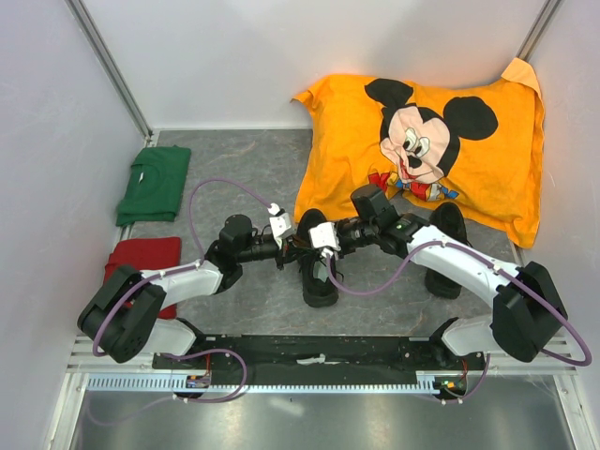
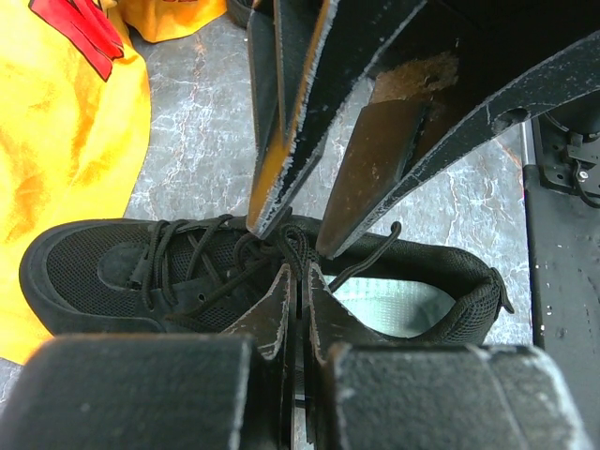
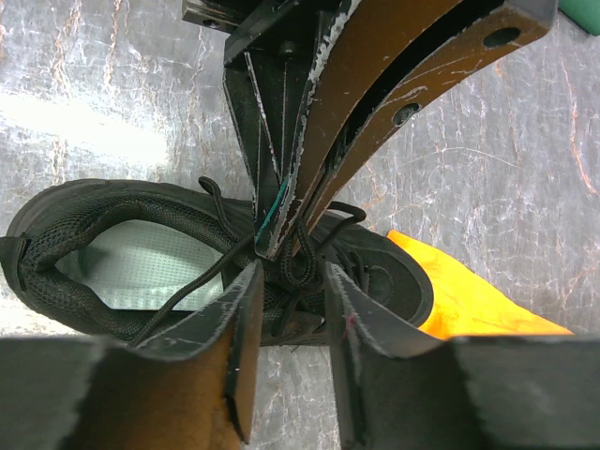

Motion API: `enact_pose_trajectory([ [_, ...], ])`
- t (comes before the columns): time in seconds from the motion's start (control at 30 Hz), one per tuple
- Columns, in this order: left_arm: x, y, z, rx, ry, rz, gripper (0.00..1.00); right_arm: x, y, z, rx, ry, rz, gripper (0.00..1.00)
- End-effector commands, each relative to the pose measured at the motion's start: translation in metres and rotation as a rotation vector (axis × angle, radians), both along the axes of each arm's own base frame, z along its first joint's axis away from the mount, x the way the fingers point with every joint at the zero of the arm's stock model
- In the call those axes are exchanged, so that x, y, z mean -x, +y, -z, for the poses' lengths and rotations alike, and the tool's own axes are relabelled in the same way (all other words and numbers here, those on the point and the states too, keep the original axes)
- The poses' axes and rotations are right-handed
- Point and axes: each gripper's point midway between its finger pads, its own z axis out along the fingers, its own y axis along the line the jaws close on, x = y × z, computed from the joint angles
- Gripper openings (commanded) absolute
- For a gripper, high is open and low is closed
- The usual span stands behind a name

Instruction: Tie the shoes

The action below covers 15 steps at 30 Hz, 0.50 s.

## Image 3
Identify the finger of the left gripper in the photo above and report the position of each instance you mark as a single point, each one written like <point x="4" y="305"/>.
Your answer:
<point x="268" y="53"/>
<point x="376" y="65"/>

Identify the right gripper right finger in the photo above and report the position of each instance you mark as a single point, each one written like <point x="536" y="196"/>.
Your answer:
<point x="399" y="388"/>

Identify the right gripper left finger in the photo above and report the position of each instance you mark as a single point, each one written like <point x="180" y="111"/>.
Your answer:
<point x="191" y="386"/>

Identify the black shoe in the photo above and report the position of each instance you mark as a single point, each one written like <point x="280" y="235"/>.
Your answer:
<point x="128" y="259"/>

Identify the orange Mickey Mouse pillow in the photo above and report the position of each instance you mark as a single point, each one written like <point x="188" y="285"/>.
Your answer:
<point x="465" y="304"/>

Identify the green folded shirt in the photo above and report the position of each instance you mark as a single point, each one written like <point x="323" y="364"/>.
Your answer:
<point x="585" y="13"/>

